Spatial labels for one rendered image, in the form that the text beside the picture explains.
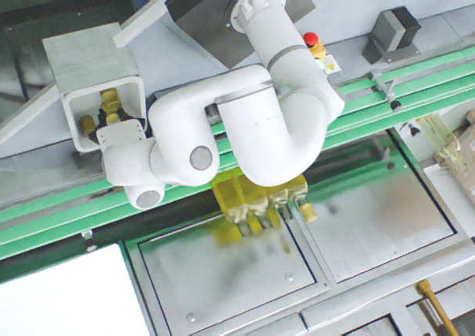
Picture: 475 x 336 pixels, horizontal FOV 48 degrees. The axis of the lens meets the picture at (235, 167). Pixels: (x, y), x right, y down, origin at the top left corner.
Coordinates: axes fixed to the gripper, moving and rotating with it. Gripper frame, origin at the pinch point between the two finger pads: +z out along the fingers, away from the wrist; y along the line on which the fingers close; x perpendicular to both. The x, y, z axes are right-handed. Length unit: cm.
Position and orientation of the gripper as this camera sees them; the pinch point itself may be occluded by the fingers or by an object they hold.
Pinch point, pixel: (111, 115)
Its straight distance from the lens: 130.1
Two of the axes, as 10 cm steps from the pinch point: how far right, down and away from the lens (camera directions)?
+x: -0.1, -6.9, -7.2
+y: 9.1, -3.0, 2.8
